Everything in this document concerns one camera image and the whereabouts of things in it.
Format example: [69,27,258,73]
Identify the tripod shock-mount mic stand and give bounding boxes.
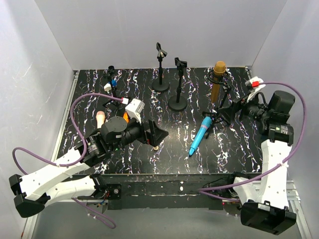
[202,70,231,139]

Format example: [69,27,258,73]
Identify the round-base mic stand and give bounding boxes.
[168,57,187,112]
[152,42,169,93]

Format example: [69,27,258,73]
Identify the gold microphone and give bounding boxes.
[210,61,226,104]

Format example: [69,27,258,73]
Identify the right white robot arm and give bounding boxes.
[218,91,297,235]

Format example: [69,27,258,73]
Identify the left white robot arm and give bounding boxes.
[9,112,168,218]

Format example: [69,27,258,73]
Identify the left tripod clip stand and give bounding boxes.
[103,66,130,108]

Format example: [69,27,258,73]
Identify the orange microphone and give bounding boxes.
[123,112,130,123]

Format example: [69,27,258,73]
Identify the blue microphone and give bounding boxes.
[188,117,212,156]

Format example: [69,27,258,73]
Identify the pink microphone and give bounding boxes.
[96,111,105,128]

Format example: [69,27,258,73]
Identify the black marbled table mat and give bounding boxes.
[72,68,262,174]

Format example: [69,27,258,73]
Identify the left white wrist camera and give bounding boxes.
[122,98,145,124]

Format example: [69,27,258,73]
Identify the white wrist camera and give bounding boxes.
[122,98,145,124]
[245,76,266,102]

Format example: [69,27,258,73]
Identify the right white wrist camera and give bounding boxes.
[245,76,266,102]

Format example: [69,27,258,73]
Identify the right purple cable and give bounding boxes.
[198,81,307,202]

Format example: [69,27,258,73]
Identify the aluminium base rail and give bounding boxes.
[22,71,311,239]

